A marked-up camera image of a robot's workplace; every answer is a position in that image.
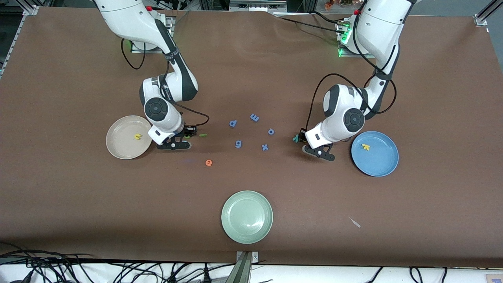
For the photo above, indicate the teal letter y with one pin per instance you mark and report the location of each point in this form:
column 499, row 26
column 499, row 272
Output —
column 295, row 138

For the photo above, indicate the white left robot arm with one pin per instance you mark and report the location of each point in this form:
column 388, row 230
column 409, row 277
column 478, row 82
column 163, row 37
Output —
column 381, row 27

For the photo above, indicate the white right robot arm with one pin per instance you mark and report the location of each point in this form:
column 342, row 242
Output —
column 129, row 19

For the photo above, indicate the beige brown plate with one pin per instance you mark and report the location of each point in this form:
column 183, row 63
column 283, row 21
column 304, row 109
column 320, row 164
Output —
column 123, row 145

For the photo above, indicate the blue letter p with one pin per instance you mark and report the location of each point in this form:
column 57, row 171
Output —
column 232, row 123

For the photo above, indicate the blue letter m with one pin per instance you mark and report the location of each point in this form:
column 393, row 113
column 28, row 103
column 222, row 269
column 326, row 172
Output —
column 254, row 117

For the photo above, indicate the blue plate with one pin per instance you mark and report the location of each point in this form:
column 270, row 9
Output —
column 377, row 159

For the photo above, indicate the brown table cover sheet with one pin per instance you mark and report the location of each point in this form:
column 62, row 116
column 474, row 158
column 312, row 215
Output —
column 251, row 78

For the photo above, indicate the white paper scrap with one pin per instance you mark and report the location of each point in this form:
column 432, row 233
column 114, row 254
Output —
column 355, row 222

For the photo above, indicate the pale green plate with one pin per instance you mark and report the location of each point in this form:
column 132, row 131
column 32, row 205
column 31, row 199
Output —
column 246, row 217

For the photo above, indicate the orange object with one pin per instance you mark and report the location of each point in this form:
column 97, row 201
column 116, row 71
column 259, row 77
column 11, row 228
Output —
column 329, row 4

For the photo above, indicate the silver metal box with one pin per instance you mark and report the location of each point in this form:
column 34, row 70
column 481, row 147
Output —
column 257, row 6

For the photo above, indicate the black power plug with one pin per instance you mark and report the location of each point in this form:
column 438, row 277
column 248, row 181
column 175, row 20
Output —
column 205, row 277

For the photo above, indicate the beige box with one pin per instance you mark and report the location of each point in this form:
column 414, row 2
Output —
column 494, row 278

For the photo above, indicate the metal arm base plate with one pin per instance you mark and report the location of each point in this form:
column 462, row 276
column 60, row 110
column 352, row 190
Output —
column 342, row 53
column 169, row 27

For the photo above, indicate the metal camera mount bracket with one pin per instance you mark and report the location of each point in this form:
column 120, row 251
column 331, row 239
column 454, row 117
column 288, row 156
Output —
column 245, row 271

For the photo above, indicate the aluminium frame rail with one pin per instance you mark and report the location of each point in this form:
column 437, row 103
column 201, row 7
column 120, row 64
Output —
column 487, row 11
column 15, row 39

